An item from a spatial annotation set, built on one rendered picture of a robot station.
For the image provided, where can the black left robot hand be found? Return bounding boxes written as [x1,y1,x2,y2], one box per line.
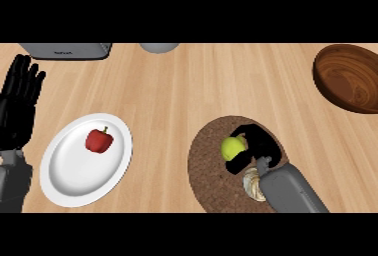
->
[0,53,47,151]

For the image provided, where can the brown wooden bowl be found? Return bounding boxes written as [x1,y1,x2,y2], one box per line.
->
[312,43,378,115]

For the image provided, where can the grey rounded appliance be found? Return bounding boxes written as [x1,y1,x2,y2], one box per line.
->
[139,43,180,54]

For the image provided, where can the brown round placemat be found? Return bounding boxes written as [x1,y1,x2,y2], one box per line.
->
[186,115,290,214]

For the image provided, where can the white oval plate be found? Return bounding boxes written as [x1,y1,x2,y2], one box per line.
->
[38,112,134,208]

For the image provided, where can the red bell pepper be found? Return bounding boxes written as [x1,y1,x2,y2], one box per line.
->
[84,125,115,154]

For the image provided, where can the grey toaster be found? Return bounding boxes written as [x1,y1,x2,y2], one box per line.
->
[18,43,114,62]

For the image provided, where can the pale garlic bulb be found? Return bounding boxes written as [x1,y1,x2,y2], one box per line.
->
[241,167,269,203]

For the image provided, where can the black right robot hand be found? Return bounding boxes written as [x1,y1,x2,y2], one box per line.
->
[225,123,287,176]

